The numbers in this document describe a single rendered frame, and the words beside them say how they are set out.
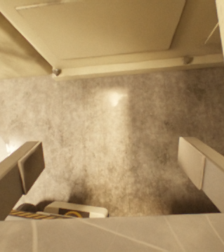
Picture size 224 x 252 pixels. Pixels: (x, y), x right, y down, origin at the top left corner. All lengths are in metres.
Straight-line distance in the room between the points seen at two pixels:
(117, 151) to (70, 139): 0.25
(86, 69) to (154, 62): 0.34
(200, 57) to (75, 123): 0.69
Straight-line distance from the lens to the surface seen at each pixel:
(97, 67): 0.95
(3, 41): 0.86
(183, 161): 0.16
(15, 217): 0.71
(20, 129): 1.08
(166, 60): 0.96
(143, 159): 0.89
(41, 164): 0.17
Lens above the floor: 0.89
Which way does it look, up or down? 79 degrees down
